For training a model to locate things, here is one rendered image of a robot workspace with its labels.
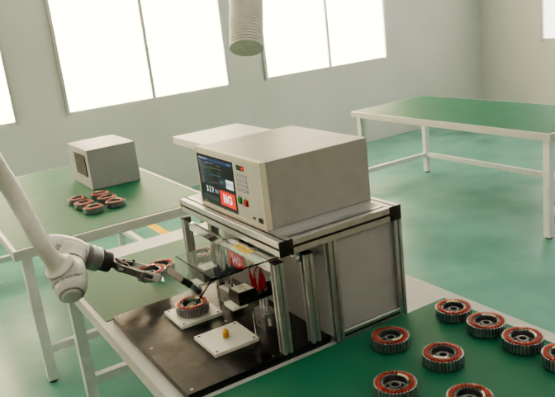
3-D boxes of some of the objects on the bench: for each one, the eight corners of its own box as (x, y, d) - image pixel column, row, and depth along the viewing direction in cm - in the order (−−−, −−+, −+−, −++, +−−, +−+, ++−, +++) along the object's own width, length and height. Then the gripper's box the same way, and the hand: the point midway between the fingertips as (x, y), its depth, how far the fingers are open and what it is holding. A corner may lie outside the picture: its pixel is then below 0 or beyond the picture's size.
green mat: (318, 553, 124) (318, 552, 124) (185, 408, 175) (185, 408, 175) (619, 371, 170) (619, 370, 170) (443, 298, 221) (443, 297, 221)
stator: (396, 411, 164) (394, 398, 163) (364, 393, 173) (363, 380, 172) (427, 393, 169) (426, 380, 168) (396, 375, 178) (395, 363, 177)
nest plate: (182, 329, 215) (182, 326, 215) (164, 314, 228) (163, 311, 227) (223, 314, 222) (222, 311, 222) (204, 300, 235) (203, 297, 234)
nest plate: (215, 358, 195) (215, 354, 194) (194, 340, 207) (193, 336, 207) (259, 340, 202) (258, 337, 202) (236, 323, 215) (235, 320, 214)
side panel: (338, 343, 200) (328, 243, 191) (332, 339, 202) (321, 240, 194) (407, 313, 213) (401, 218, 205) (401, 310, 216) (395, 216, 207)
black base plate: (189, 402, 178) (187, 394, 177) (113, 322, 232) (111, 316, 231) (330, 342, 201) (330, 335, 200) (232, 281, 254) (231, 276, 254)
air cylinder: (265, 331, 207) (263, 315, 206) (253, 323, 214) (252, 308, 212) (279, 326, 210) (277, 310, 208) (267, 318, 216) (265, 303, 215)
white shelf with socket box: (220, 246, 295) (206, 145, 283) (186, 228, 326) (172, 136, 314) (286, 225, 312) (276, 129, 300) (248, 210, 343) (237, 123, 331)
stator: (426, 350, 189) (425, 338, 188) (467, 354, 185) (466, 342, 184) (419, 371, 179) (418, 359, 179) (462, 375, 175) (461, 363, 174)
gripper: (112, 258, 230) (169, 273, 241) (95, 242, 250) (149, 257, 261) (105, 278, 230) (162, 293, 241) (88, 261, 250) (142, 274, 261)
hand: (150, 272), depth 250 cm, fingers closed on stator, 11 cm apart
